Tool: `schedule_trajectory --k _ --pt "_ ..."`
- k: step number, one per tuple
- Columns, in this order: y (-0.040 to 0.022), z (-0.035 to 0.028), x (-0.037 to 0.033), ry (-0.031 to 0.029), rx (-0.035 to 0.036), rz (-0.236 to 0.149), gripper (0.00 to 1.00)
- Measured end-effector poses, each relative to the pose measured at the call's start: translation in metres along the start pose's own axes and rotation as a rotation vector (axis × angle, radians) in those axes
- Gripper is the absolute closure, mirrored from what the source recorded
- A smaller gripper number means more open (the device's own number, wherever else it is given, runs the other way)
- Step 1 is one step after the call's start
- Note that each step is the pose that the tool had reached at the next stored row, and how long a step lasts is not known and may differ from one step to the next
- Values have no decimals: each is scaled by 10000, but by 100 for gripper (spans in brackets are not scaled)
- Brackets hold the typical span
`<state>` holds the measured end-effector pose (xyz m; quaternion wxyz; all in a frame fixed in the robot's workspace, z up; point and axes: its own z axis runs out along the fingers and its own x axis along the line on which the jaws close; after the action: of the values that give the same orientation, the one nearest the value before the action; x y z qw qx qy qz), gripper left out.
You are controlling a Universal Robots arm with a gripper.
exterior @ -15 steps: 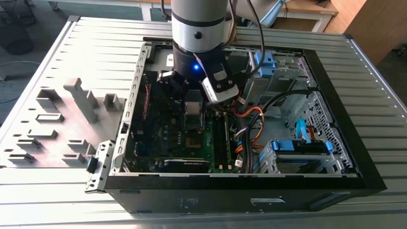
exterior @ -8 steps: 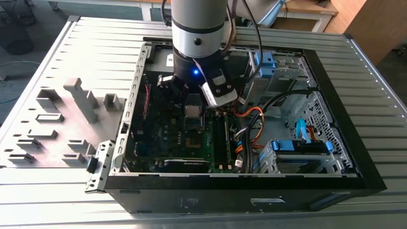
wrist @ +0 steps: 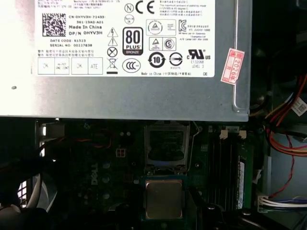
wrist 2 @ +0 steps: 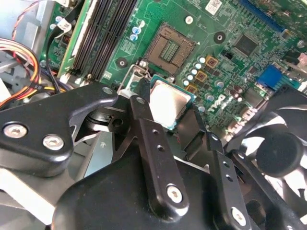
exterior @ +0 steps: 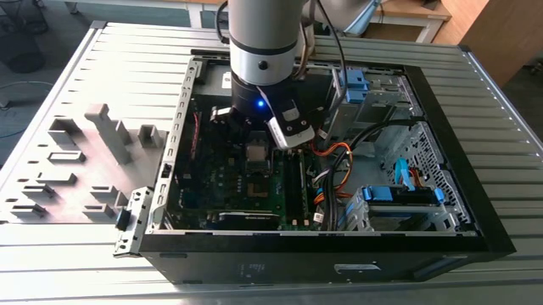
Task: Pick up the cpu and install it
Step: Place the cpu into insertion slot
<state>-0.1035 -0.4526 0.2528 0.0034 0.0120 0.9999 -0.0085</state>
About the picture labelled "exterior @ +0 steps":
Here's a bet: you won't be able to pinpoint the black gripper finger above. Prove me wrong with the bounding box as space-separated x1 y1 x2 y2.
210 105 252 142

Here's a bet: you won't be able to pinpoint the CPU with silver top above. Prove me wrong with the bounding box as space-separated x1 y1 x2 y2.
246 139 272 163

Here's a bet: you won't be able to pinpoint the CPU socket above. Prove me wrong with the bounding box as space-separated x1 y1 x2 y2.
245 180 272 198

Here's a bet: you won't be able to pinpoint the grey power supply unit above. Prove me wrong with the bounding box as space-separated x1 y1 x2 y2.
193 65 234 142

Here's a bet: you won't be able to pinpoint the green motherboard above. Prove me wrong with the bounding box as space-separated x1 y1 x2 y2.
166 95 325 231

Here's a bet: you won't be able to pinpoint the blue drive bay latch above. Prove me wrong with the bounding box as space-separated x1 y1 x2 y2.
338 69 370 104

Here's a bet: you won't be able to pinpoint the black RAM slot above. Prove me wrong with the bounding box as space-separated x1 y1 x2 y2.
282 151 298 225
297 149 310 225

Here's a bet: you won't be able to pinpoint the silver metal drive cage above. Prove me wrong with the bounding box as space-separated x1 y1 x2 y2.
324 66 425 153

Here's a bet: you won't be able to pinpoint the grey parts rack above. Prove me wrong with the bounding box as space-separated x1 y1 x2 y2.
0 103 170 225

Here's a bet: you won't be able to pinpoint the black graphics card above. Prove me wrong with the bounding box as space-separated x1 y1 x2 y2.
217 212 281 230

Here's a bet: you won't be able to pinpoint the black and blue latch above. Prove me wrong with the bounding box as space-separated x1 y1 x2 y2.
114 208 131 232

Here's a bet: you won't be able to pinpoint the blue disk carrier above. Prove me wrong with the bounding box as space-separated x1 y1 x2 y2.
354 186 445 207

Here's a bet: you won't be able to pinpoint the wooden top desk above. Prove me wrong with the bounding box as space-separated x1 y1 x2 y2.
362 0 453 44

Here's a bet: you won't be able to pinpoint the black office chair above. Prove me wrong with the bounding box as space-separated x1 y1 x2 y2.
0 0 47 74

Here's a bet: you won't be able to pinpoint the black PC case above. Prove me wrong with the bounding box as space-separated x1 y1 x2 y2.
111 47 516 285

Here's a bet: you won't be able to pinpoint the silver disk bay cage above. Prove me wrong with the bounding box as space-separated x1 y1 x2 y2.
344 187 461 234

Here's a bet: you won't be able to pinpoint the wooden cabinet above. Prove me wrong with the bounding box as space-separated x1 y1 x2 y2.
432 0 543 88

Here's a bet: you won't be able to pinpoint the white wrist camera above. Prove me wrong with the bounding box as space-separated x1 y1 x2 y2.
265 98 317 150

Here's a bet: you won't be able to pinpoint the orange wire bundle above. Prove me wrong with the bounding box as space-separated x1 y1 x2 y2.
310 142 353 206

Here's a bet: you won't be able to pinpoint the black camera cable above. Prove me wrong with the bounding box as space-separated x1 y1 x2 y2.
316 0 349 109

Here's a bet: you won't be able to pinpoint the white frame desk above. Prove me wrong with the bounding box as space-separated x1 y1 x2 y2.
62 0 227 29

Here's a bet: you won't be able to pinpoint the grey slot retainer bracket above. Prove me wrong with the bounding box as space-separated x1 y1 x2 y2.
111 186 154 257

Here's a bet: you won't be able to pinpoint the black cable bundle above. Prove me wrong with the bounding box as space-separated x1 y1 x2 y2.
320 119 425 231

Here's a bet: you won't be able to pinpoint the blue flat wire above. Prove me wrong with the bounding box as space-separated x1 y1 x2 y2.
392 158 417 192

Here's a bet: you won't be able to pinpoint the orange disk power wire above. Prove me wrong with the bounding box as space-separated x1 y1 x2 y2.
406 168 428 189

